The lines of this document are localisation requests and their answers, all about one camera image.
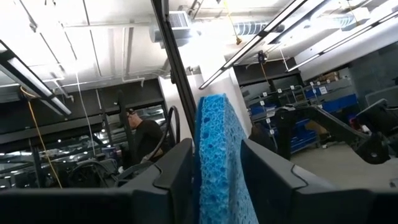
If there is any person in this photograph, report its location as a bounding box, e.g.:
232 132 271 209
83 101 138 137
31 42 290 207
125 108 167 166

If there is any blue sponge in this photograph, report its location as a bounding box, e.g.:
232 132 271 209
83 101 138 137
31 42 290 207
194 93 259 224

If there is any yellow hanging cable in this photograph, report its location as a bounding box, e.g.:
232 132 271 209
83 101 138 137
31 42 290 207
19 86 63 189

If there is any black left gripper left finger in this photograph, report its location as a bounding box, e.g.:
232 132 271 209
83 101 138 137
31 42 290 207
133 138 194 224

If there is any shelf rack with blue bins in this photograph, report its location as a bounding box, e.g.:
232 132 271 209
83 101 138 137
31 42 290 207
247 79 360 155

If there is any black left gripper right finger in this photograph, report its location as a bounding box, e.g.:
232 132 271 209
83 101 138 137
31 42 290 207
241 139 308 224

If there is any black frame post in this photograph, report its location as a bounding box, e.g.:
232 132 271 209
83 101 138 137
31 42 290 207
150 0 199 139

